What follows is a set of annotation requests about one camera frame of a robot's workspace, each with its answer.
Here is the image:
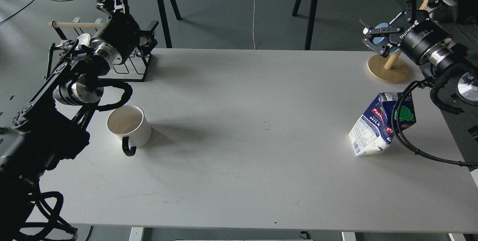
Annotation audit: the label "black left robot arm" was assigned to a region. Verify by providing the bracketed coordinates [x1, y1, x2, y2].
[1, 0, 159, 241]

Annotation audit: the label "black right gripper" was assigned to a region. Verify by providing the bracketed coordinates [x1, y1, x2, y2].
[359, 0, 453, 66]

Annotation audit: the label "white mug black handle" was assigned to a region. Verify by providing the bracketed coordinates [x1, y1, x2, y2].
[106, 105, 152, 157]

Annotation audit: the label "black wire mug rack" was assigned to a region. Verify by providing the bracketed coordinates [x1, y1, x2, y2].
[47, 17, 151, 82]

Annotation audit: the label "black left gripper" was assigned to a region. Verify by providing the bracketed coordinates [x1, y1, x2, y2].
[90, 0, 159, 65]

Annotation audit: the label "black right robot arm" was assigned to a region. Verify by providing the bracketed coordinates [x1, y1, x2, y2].
[360, 0, 477, 140]

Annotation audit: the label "wooden mug tree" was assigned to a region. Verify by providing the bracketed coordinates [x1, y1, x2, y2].
[367, 0, 449, 83]

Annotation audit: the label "blue metal mug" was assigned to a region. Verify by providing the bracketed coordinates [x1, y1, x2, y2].
[373, 23, 399, 54]

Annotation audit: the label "blue white milk carton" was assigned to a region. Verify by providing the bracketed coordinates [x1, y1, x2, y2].
[348, 93, 402, 156]

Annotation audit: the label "black trestle table legs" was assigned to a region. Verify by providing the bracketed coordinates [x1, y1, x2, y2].
[139, 0, 337, 51]

